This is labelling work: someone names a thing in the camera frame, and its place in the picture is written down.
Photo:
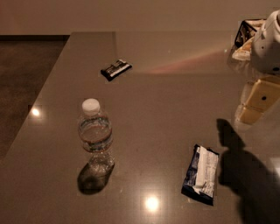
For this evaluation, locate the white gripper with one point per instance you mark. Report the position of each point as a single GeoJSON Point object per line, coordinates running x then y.
{"type": "Point", "coordinates": [267, 48]}

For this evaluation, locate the clear plastic water bottle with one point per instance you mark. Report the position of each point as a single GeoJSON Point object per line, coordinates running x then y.
{"type": "Point", "coordinates": [96, 137]}

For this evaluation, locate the blue white snack packet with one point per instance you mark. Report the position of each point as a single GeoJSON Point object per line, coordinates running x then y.
{"type": "Point", "coordinates": [200, 176]}

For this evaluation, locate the small black snack bar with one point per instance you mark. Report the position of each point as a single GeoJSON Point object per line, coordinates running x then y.
{"type": "Point", "coordinates": [119, 67]}

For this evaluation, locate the black wire basket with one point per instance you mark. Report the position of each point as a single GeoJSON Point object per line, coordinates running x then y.
{"type": "Point", "coordinates": [247, 30]}

